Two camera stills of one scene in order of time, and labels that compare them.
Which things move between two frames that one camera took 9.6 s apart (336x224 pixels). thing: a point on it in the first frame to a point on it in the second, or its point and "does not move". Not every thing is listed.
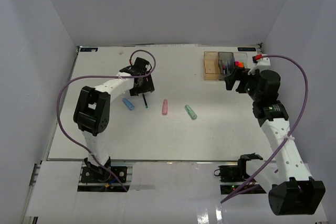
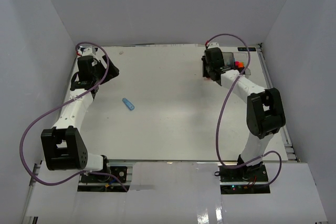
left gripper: x=148 y=86 to x=113 y=71
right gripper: x=238 y=74 to x=203 y=63
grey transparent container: x=226 y=64 does not move
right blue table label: x=247 y=49 does not move
